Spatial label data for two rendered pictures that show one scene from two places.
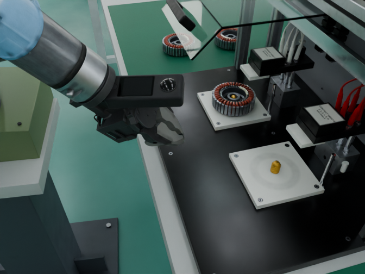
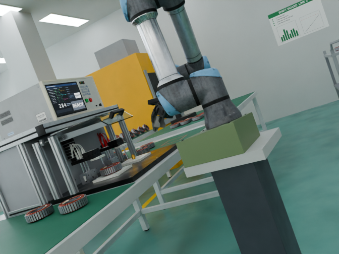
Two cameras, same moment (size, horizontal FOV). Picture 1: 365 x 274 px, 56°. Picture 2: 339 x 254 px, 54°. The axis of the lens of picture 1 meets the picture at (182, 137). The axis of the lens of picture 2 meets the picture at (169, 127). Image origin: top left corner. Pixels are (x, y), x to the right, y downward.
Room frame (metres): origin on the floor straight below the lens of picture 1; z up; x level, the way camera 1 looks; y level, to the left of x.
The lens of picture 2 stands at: (1.79, 1.16, 1.00)
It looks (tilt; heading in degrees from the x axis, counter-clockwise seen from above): 4 degrees down; 219
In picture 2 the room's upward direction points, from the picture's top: 21 degrees counter-clockwise
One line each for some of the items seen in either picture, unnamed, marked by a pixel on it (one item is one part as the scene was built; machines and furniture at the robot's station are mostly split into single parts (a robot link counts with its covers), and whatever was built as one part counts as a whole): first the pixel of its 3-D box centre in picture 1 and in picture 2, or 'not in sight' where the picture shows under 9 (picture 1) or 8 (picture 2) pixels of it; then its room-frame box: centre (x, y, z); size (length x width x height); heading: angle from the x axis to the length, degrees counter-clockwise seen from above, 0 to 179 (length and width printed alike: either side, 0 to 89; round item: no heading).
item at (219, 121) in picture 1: (232, 106); (112, 173); (0.72, -0.13, 0.78); 0.15 x 0.15 x 0.01; 16
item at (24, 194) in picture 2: not in sight; (15, 182); (1.03, -0.46, 0.91); 0.28 x 0.03 x 0.32; 106
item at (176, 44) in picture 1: (178, 44); (73, 203); (1.08, 0.01, 0.77); 0.11 x 0.11 x 0.04
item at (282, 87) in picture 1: (283, 91); (88, 176); (0.76, -0.27, 0.80); 0.07 x 0.05 x 0.06; 16
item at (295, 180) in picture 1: (274, 172); (134, 160); (0.49, -0.20, 0.78); 0.15 x 0.15 x 0.01; 16
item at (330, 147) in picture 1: (335, 152); (112, 163); (0.53, -0.34, 0.80); 0.07 x 0.05 x 0.06; 16
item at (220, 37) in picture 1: (230, 38); (39, 212); (1.12, -0.17, 0.77); 0.11 x 0.11 x 0.04
